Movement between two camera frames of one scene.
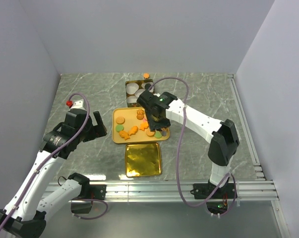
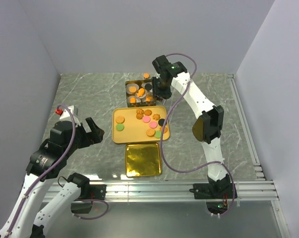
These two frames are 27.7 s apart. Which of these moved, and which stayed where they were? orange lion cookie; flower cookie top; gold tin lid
Moved: orange lion cookie
Stayed: flower cookie top; gold tin lid
